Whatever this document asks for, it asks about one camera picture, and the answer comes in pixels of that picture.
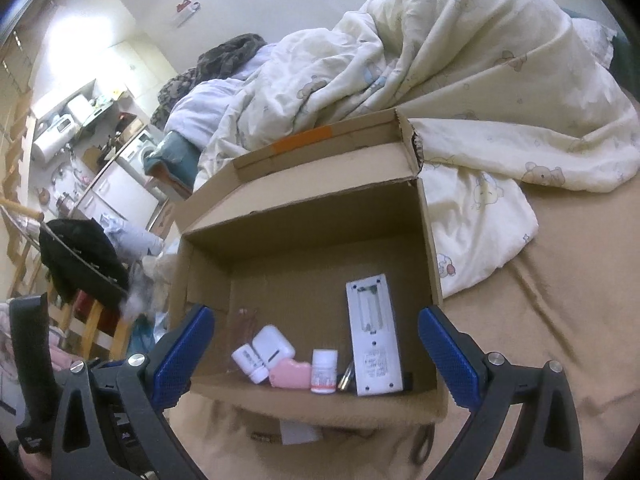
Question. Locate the black metallic pen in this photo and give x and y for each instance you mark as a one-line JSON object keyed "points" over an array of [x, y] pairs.
{"points": [[347, 381]]}

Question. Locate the teal pillow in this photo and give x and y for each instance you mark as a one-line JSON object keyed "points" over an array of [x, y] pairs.
{"points": [[174, 161]]}

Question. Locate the white cabinet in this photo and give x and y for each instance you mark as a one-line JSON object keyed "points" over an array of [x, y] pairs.
{"points": [[119, 191]]}

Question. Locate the white remote control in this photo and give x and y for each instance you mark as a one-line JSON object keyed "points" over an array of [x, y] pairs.
{"points": [[375, 350]]}

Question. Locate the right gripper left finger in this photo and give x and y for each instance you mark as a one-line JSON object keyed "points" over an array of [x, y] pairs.
{"points": [[110, 422]]}

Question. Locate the cream bear-print duvet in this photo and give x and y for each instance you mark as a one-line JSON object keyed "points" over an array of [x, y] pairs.
{"points": [[501, 93]]}

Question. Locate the white power adapter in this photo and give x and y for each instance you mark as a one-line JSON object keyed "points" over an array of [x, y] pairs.
{"points": [[297, 433]]}

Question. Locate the white lotion bottle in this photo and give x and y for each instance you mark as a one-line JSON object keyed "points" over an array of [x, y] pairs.
{"points": [[266, 350]]}

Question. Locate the dark patterned blanket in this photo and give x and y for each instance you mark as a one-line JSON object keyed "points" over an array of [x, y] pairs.
{"points": [[219, 62]]}

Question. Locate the lavender blanket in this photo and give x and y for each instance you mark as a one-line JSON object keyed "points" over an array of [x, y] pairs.
{"points": [[197, 116]]}

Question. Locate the pink heart-shaped case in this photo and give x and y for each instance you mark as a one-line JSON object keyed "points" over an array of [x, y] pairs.
{"points": [[290, 374]]}

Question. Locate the small white pill bottle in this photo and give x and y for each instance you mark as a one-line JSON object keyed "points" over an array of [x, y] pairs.
{"points": [[324, 371]]}

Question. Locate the white appliance on shelf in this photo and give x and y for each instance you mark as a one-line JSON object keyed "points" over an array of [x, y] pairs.
{"points": [[54, 138]]}

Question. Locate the white washing machine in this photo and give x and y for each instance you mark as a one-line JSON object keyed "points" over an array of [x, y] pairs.
{"points": [[132, 156]]}

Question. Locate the brown cardboard box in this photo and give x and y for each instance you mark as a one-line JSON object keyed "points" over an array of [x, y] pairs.
{"points": [[280, 235]]}

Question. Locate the tan bed sheet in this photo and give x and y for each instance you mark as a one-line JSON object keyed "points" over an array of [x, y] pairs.
{"points": [[570, 295]]}

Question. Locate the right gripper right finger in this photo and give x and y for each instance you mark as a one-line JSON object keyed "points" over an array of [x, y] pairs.
{"points": [[546, 442]]}

